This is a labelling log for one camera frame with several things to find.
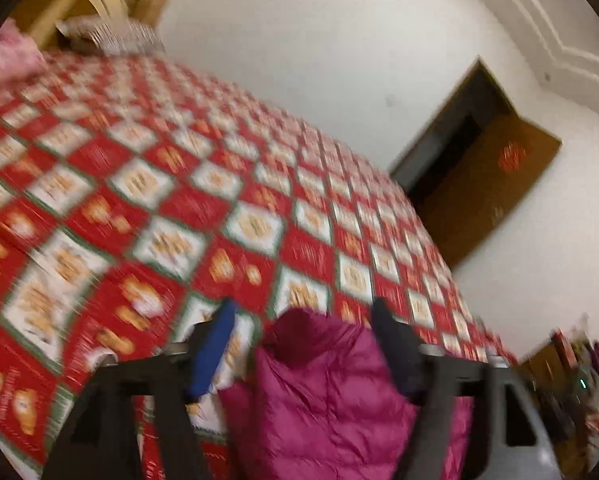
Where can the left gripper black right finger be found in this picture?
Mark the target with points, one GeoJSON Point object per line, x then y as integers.
{"type": "Point", "coordinates": [476, 420]}

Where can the magenta puffer down jacket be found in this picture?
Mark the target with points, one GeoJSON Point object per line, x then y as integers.
{"type": "Point", "coordinates": [318, 402]}

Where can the clothes on dresser top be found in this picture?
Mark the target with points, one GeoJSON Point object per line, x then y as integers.
{"type": "Point", "coordinates": [580, 356]}

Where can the brown wooden dresser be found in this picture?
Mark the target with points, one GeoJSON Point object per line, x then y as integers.
{"type": "Point", "coordinates": [553, 376]}

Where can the red patchwork teddy bedspread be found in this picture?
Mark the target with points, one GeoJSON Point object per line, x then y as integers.
{"type": "Point", "coordinates": [136, 194]}

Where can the brown wooden door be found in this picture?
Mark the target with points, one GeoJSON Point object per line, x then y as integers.
{"type": "Point", "coordinates": [464, 195]}

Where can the red double happiness decal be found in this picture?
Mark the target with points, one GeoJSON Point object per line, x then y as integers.
{"type": "Point", "coordinates": [511, 157]}

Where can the pink floral folded blanket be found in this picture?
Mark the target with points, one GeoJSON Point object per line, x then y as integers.
{"type": "Point", "coordinates": [20, 56]}

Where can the striped grey pillow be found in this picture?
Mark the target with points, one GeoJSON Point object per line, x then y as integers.
{"type": "Point", "coordinates": [94, 35]}

